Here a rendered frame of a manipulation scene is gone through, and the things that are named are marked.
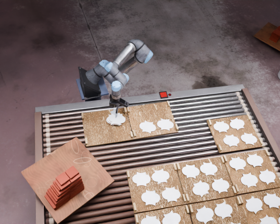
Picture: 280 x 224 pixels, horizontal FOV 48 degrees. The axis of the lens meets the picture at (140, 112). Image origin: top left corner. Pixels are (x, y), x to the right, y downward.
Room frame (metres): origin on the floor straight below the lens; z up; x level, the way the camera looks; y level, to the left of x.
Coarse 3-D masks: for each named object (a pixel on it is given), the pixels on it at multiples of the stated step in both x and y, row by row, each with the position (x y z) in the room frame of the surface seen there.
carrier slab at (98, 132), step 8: (88, 112) 1.64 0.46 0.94; (96, 112) 1.65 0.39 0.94; (104, 112) 1.66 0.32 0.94; (120, 112) 1.68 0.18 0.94; (88, 120) 1.55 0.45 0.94; (96, 120) 1.56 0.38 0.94; (104, 120) 1.57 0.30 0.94; (128, 120) 1.61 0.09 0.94; (88, 128) 1.47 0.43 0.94; (96, 128) 1.48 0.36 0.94; (104, 128) 1.49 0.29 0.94; (112, 128) 1.50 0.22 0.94; (120, 128) 1.51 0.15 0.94; (128, 128) 1.52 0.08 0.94; (88, 136) 1.38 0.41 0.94; (96, 136) 1.39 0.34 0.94; (104, 136) 1.41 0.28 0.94; (112, 136) 1.42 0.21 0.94; (120, 136) 1.43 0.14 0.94; (128, 136) 1.44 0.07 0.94; (88, 144) 1.31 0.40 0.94; (96, 144) 1.32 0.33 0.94
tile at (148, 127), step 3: (141, 123) 1.59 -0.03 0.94; (144, 123) 1.59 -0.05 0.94; (147, 123) 1.60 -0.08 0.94; (150, 123) 1.60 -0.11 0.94; (141, 126) 1.56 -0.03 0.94; (144, 126) 1.56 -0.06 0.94; (147, 126) 1.56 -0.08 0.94; (150, 126) 1.57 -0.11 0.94; (153, 126) 1.57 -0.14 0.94; (144, 129) 1.53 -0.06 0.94; (147, 129) 1.53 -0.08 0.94; (150, 129) 1.53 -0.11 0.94; (153, 129) 1.54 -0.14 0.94; (150, 132) 1.50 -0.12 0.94
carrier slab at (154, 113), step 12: (132, 108) 1.75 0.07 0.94; (144, 108) 1.76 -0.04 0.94; (156, 108) 1.78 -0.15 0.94; (168, 108) 1.80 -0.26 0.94; (132, 120) 1.61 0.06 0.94; (144, 120) 1.63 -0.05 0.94; (156, 120) 1.65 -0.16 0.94; (132, 132) 1.49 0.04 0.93; (144, 132) 1.50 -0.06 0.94; (156, 132) 1.52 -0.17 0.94; (168, 132) 1.53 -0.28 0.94
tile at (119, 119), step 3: (117, 114) 1.63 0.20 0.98; (120, 114) 1.63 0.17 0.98; (111, 117) 1.59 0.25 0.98; (114, 117) 1.59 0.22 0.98; (117, 117) 1.59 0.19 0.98; (120, 117) 1.60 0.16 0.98; (123, 117) 1.60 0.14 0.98; (111, 120) 1.55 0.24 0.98; (114, 120) 1.56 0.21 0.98; (117, 120) 1.56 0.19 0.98; (120, 120) 1.57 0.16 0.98; (123, 120) 1.57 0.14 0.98; (114, 123) 1.53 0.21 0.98; (117, 123) 1.53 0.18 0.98; (120, 123) 1.54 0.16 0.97
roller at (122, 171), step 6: (246, 150) 1.47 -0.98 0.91; (252, 150) 1.47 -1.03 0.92; (258, 150) 1.48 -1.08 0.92; (210, 156) 1.35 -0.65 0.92; (216, 156) 1.36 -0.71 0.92; (168, 162) 1.25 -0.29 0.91; (174, 162) 1.25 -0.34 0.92; (180, 162) 1.26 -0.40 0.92; (132, 168) 1.15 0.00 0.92; (138, 168) 1.15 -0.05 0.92; (114, 174) 1.08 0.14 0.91; (120, 174) 1.09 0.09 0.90
